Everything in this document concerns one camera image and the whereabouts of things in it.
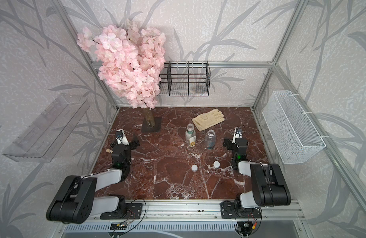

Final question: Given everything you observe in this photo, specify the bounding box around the clear bottle with blue label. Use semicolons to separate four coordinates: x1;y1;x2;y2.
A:
205;130;216;149

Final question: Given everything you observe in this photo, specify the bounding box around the pink artificial blossom tree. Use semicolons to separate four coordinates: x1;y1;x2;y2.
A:
76;21;166;130

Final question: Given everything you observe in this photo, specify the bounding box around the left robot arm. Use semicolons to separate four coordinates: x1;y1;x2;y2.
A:
46;137;140;224

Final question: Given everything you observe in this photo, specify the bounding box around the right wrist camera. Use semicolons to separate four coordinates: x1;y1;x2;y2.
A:
232;127;242;144

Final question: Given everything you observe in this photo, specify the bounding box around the black wire basket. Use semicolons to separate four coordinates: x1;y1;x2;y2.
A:
159;61;211;97

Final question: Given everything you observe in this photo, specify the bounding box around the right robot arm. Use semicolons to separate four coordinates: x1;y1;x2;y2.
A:
223;137;291;209

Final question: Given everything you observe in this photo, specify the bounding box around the white bottle cap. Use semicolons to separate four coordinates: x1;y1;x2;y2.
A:
213;161;221;168
191;165;198;172

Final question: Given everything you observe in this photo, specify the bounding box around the beige work glove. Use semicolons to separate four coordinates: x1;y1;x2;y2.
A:
192;109;225;131

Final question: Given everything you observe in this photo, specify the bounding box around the white mesh basket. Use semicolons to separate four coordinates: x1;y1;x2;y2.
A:
262;90;326;164

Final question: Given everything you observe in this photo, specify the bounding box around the clear acrylic wall shelf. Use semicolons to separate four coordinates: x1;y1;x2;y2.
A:
3;93;90;163

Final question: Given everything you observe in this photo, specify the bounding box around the aluminium mounting rail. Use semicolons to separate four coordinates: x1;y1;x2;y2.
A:
81;199;305;222

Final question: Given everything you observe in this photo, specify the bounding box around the clear bottle with yellow label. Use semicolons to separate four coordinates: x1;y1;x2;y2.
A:
185;124;196;147

